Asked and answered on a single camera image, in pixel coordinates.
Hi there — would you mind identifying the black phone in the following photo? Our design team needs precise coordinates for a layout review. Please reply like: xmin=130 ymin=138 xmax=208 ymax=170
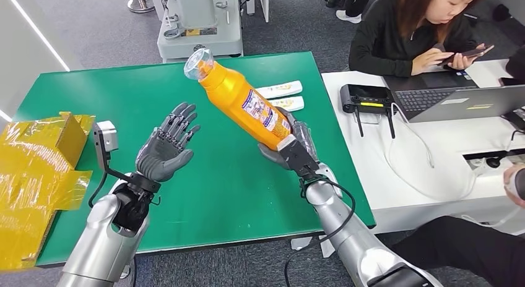
xmin=498 ymin=76 xmax=525 ymax=88

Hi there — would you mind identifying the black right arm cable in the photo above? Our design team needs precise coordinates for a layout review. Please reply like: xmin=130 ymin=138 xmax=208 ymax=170
xmin=284 ymin=175 xmax=357 ymax=287

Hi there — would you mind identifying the white table bracket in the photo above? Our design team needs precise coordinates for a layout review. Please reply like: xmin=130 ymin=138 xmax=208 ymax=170
xmin=290 ymin=236 xmax=336 ymax=259

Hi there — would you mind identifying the white shoe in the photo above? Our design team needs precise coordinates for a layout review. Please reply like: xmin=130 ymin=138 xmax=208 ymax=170
xmin=335 ymin=9 xmax=363 ymax=25

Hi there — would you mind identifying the desk socket recess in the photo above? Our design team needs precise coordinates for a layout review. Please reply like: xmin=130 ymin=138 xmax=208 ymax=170
xmin=462 ymin=147 xmax=525 ymax=172

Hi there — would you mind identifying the smartphone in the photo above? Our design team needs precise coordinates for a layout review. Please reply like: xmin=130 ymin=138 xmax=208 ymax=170
xmin=436 ymin=44 xmax=495 ymax=67

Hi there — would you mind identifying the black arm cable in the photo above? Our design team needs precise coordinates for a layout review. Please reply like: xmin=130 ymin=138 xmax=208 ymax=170
xmin=87 ymin=169 xmax=109 ymax=209
xmin=284 ymin=175 xmax=357 ymax=287

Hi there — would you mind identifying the person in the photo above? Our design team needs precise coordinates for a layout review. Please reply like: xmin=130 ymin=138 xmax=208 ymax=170
xmin=391 ymin=162 xmax=525 ymax=287
xmin=505 ymin=45 xmax=525 ymax=84
xmin=348 ymin=0 xmax=495 ymax=78

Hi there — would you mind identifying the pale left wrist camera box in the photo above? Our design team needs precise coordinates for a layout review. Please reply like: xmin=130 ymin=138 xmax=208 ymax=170
xmin=92 ymin=121 xmax=120 ymax=172

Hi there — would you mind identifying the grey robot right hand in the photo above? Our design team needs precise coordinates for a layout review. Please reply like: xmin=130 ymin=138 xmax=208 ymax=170
xmin=258 ymin=106 xmax=320 ymax=178

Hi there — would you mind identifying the metal stanchion base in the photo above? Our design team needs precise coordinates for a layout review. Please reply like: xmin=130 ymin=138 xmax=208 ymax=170
xmin=126 ymin=0 xmax=156 ymax=14

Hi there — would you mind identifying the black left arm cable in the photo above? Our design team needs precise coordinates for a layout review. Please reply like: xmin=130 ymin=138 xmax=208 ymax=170
xmin=87 ymin=169 xmax=109 ymax=209

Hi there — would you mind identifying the white cable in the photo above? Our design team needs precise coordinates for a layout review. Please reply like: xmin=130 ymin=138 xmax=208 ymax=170
xmin=383 ymin=102 xmax=525 ymax=229

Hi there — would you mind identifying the black controller with antennas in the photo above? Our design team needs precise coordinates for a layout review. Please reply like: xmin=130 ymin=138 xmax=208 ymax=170
xmin=339 ymin=83 xmax=397 ymax=140

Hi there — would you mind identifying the white shampoo bottle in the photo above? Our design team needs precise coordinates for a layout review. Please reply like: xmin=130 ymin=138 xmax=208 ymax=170
xmin=268 ymin=95 xmax=306 ymax=113
xmin=254 ymin=80 xmax=304 ymax=100

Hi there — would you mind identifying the yellow taped cardboard box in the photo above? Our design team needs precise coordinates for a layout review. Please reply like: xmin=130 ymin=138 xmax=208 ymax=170
xmin=0 ymin=111 xmax=97 ymax=274

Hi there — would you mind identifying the orange bottle with clear cap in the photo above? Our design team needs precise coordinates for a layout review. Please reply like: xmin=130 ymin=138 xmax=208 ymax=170
xmin=183 ymin=48 xmax=293 ymax=152

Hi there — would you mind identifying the grey laptop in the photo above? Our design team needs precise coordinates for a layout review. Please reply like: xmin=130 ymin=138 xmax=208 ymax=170
xmin=382 ymin=69 xmax=525 ymax=124

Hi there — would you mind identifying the black device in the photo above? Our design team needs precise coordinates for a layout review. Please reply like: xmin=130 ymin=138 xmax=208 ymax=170
xmin=500 ymin=108 xmax=525 ymax=133

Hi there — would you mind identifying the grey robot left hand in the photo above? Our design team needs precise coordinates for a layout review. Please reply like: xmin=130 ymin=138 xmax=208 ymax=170
xmin=134 ymin=102 xmax=202 ymax=184

